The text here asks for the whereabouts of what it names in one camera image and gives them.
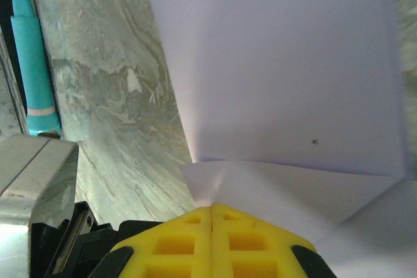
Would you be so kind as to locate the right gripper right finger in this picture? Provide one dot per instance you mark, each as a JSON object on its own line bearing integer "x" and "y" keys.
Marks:
{"x": 247, "y": 245}

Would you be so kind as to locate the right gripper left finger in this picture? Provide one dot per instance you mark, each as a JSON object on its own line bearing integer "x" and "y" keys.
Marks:
{"x": 182, "y": 245}

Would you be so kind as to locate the lavender paper sheet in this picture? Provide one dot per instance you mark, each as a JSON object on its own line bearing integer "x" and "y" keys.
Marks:
{"x": 277, "y": 63}

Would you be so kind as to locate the teal pen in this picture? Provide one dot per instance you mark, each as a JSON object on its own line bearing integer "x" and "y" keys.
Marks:
{"x": 32, "y": 63}

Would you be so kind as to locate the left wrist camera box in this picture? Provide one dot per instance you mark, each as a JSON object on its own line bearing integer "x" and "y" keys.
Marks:
{"x": 19, "y": 167}

